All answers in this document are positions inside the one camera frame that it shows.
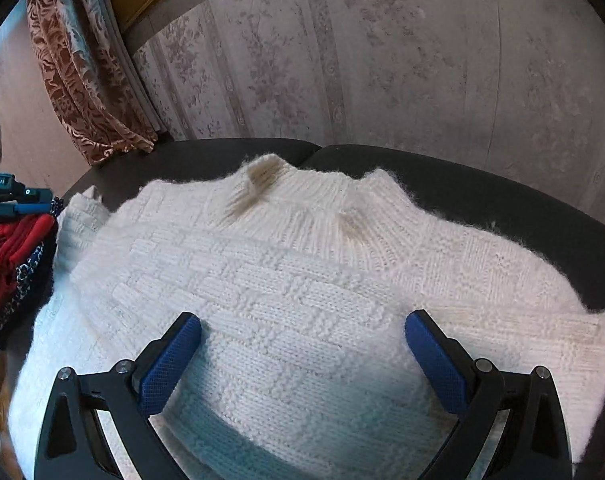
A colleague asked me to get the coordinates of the white knitted sweater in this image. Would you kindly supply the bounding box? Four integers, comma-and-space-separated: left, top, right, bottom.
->
8, 155, 605, 479

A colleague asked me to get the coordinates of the red gloved left hand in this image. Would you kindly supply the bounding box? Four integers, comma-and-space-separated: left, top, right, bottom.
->
0, 212, 60, 351

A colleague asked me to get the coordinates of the brown patterned curtain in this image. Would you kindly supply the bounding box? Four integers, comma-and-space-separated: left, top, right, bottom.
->
27, 0, 158, 165

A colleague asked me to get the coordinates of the black sofa seat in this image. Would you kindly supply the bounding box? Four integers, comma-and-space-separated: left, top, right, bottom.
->
61, 135, 605, 480

